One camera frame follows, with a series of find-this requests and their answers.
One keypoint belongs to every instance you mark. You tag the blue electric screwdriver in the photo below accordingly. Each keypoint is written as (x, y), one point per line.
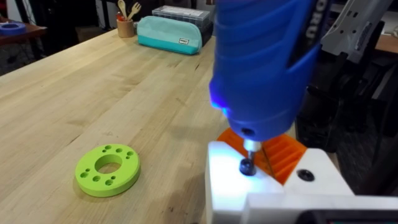
(261, 68)

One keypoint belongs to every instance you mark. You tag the white orange left gripper right finger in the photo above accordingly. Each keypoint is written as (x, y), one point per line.
(323, 177)

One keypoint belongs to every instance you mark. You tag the brown side table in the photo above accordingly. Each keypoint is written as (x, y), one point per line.
(32, 31)

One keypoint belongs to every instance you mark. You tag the black screw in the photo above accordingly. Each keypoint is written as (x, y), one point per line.
(247, 168)

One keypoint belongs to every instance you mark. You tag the teal zip bag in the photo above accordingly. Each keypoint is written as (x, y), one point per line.
(168, 35)

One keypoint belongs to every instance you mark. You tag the white orange left gripper left finger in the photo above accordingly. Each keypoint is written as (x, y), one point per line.
(224, 174)

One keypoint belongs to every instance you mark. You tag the wooden cup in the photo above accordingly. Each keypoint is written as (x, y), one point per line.
(125, 29)

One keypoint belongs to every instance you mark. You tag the wooden fork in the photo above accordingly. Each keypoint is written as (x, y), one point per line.
(134, 9)

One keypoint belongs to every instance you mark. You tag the wooden spoon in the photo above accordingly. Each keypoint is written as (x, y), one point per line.
(122, 7)

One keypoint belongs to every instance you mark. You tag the clear plastic parts box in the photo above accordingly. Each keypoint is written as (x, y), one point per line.
(183, 14)

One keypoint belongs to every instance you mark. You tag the green disc with holes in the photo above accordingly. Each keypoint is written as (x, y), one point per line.
(90, 183)

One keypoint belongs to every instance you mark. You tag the blue tape roll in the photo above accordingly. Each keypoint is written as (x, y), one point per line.
(12, 28)

